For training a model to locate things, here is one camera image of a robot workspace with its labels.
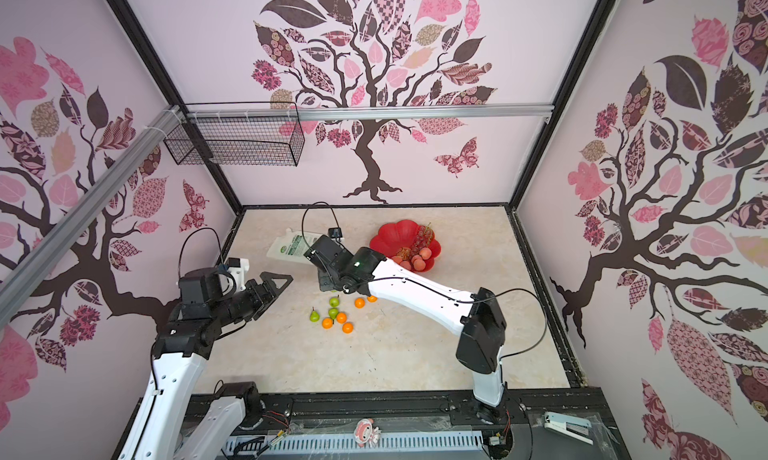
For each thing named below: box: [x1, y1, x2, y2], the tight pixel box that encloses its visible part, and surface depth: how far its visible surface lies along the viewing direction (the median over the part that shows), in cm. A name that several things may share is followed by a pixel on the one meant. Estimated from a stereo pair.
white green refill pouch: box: [266, 228, 322, 264], surface depth 109 cm
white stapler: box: [543, 411, 594, 445], surface depth 71 cm
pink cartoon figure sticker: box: [354, 418, 382, 448], surface depth 70 cm
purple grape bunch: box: [410, 222, 435, 256], surface depth 106 cm
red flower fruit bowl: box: [370, 219, 441, 272], surface depth 111 cm
